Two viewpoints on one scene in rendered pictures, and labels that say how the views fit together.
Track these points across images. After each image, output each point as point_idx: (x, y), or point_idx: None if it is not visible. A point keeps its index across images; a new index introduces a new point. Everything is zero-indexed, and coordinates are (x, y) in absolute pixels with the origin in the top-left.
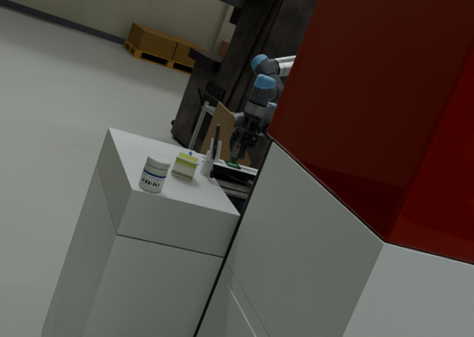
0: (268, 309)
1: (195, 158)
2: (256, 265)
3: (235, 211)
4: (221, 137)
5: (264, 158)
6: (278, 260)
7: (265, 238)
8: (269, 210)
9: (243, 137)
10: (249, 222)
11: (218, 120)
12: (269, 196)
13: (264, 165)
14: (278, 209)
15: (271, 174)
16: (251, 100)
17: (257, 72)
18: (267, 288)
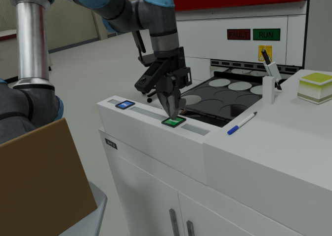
0: (330, 65)
1: (309, 76)
2: (320, 65)
3: (300, 71)
4: (71, 163)
5: (308, 16)
6: (330, 44)
7: (321, 49)
8: (319, 35)
9: (187, 74)
10: (310, 59)
11: (8, 177)
12: (317, 29)
13: (309, 20)
14: (324, 26)
15: (315, 18)
16: (176, 28)
17: None
18: (328, 61)
